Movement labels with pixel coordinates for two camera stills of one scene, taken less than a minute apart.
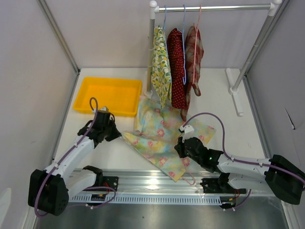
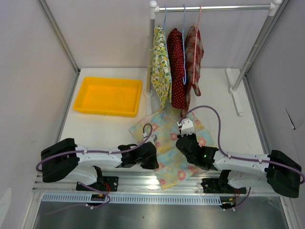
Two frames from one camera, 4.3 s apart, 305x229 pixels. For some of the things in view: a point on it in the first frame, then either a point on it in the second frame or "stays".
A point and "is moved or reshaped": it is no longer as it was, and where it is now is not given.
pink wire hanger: x=196 y=44 stays
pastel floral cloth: x=157 y=130 is moved or reshaped
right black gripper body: x=182 y=148 stays
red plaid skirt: x=194 y=53 stays
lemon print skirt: x=161 y=78 stays
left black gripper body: x=110 y=131 → x=149 y=157
